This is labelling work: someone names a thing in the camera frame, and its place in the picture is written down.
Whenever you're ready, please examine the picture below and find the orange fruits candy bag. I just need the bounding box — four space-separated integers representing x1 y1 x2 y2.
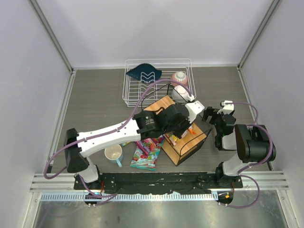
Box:
165 125 196 146

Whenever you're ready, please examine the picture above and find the wooden two-tier wire shelf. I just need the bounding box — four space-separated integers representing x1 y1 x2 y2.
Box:
141 83 212 166

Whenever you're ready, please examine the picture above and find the purple berries candy bag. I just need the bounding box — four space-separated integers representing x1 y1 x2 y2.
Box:
135 135 164 154

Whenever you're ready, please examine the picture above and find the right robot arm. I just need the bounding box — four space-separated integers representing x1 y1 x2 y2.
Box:
203 104 276 184

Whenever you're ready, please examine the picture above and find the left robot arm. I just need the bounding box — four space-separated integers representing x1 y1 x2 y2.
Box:
65 103 198 183

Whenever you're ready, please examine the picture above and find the teal mint candy bag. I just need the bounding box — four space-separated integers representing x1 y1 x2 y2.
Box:
130 146 161 171

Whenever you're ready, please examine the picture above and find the white bowl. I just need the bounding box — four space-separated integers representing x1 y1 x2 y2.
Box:
171 85 189 101

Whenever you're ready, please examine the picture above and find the pink patterned bowl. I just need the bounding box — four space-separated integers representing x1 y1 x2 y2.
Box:
171 71 188 86

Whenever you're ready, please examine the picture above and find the dark blue leaf plate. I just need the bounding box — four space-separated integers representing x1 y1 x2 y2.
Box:
126 63 162 83

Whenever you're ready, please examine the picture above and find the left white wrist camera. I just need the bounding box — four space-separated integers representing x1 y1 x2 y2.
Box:
185 96 205 123

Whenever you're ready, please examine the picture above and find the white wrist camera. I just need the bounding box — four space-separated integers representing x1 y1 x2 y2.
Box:
185 96 205 123
217 100 235 115

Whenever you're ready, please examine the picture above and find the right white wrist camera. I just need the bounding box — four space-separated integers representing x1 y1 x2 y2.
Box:
217 100 235 115

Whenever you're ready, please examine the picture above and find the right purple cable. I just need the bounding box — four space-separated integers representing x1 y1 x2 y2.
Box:
219 101 273 209

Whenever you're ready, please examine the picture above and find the purple cable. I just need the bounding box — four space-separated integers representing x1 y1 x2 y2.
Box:
43 79 194 206
219 101 273 209

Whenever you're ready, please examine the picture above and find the white wire dish rack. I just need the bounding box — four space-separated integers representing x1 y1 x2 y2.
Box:
122 58 196 107

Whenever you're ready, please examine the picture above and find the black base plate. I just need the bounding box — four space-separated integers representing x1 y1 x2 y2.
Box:
87 172 243 195

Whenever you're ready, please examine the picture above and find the white slotted cable duct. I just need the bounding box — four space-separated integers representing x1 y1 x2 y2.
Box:
40 191 218 202

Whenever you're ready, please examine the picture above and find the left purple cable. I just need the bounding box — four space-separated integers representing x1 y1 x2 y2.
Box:
43 79 194 206

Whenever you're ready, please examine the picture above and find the aluminium rail frame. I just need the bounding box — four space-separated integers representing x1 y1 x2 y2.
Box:
28 0 304 228

